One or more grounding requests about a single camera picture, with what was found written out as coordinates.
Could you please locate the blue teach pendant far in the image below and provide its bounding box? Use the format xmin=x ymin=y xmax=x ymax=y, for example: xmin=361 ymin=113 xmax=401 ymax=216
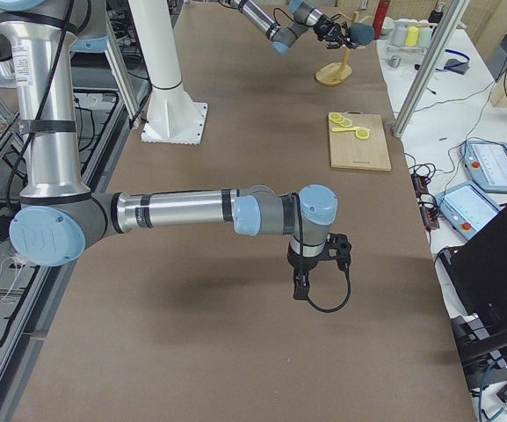
xmin=461 ymin=141 xmax=507 ymax=193

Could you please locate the blue teach pendant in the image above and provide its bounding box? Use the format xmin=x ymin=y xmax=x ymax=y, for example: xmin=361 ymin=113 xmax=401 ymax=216
xmin=461 ymin=141 xmax=507 ymax=193
xmin=436 ymin=181 xmax=502 ymax=240

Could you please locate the wooden cutting board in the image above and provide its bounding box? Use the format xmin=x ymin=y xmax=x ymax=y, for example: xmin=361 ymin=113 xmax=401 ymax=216
xmin=328 ymin=112 xmax=392 ymax=171

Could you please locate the blue mug yellow inside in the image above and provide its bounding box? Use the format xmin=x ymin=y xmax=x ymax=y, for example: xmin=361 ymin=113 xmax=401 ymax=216
xmin=348 ymin=22 xmax=374 ymax=49

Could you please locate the wooden cup rack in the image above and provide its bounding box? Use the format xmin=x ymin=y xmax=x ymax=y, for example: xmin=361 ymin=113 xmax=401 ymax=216
xmin=315 ymin=11 xmax=372 ymax=87

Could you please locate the aluminium frame post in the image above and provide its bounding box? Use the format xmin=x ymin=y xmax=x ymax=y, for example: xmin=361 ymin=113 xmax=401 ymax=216
xmin=392 ymin=0 xmax=470 ymax=138

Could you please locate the white pillar base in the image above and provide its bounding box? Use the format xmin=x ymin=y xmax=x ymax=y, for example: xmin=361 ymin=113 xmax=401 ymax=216
xmin=128 ymin=0 xmax=207 ymax=145

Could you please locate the black computer monitor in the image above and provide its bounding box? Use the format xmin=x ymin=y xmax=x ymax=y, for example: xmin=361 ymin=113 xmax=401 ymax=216
xmin=438 ymin=207 xmax=507 ymax=363

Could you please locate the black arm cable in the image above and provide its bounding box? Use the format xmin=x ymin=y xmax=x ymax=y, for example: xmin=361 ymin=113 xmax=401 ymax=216
xmin=289 ymin=193 xmax=353 ymax=314

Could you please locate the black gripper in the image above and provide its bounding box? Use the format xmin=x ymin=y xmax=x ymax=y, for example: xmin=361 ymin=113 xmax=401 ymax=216
xmin=314 ymin=15 xmax=355 ymax=49
xmin=287 ymin=236 xmax=330 ymax=301

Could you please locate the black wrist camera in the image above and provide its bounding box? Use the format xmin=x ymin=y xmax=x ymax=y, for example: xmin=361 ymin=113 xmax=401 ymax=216
xmin=322 ymin=233 xmax=351 ymax=272

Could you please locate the blue teach pendant near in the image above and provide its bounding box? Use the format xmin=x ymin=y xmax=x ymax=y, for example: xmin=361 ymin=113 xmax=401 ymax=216
xmin=436 ymin=181 xmax=502 ymax=240

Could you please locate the yellow plastic knife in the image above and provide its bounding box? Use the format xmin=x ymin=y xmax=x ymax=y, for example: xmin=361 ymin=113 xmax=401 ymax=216
xmin=331 ymin=127 xmax=360 ymax=133

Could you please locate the lemon slice by knife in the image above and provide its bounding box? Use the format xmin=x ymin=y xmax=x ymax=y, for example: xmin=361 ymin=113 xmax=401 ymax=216
xmin=354 ymin=127 xmax=371 ymax=140

